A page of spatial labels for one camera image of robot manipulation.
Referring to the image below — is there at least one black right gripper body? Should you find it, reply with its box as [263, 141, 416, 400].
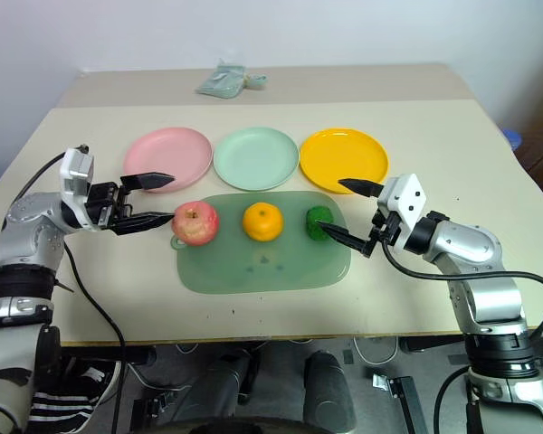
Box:
[363, 208, 402, 258]

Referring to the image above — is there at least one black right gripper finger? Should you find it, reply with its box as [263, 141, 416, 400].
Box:
[319, 222, 368, 253]
[338, 178, 386, 198]

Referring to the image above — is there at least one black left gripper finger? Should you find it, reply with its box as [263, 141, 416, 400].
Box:
[119, 171, 176, 193]
[110, 212, 174, 237]

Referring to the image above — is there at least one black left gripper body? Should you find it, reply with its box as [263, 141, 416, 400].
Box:
[83, 181, 133, 231]

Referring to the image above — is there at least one pink plate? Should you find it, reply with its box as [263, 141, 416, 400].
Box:
[122, 127, 214, 194]

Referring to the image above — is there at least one green vegetable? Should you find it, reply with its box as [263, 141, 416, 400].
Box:
[305, 205, 336, 243]

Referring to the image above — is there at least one yellow plate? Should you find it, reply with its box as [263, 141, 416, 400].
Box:
[299, 127, 391, 195]

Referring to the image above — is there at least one light green plate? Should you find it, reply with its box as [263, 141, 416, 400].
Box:
[213, 126, 300, 191]

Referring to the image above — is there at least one red apple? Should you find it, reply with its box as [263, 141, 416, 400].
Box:
[170, 201, 221, 248]

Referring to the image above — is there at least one orange tangerine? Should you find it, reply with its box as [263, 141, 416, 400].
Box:
[242, 202, 285, 242]

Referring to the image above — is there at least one translucent green cutting mat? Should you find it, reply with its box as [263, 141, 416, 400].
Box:
[170, 190, 352, 295]

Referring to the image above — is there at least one folded teal cloth pouch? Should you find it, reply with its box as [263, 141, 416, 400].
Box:
[195, 57, 268, 99]

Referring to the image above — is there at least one black rounded robot leg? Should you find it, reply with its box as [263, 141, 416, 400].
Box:
[303, 350, 355, 430]
[180, 348, 259, 426]

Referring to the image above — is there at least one blue bin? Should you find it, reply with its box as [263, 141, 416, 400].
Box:
[501, 126, 524, 155]

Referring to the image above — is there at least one black white striped shoe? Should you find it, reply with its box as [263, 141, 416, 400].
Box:
[26, 359, 123, 434]

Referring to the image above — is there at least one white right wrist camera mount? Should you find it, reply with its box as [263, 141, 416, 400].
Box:
[376, 173, 428, 250]

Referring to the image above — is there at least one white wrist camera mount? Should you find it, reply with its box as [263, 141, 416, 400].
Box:
[59, 145, 96, 230]
[376, 173, 428, 250]

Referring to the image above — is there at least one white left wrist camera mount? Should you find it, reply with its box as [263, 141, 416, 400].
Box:
[59, 145, 96, 230]

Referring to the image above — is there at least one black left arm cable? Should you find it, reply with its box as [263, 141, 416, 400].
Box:
[15, 145, 128, 434]

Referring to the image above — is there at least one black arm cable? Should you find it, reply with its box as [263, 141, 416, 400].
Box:
[381, 241, 543, 434]
[15, 145, 128, 434]

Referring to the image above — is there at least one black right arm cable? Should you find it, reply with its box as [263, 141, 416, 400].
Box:
[381, 241, 543, 434]

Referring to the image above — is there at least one white floor cable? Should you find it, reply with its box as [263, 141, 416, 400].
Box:
[341, 335, 400, 365]

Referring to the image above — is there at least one black metal floor bracket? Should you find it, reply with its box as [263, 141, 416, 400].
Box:
[371, 373, 429, 434]

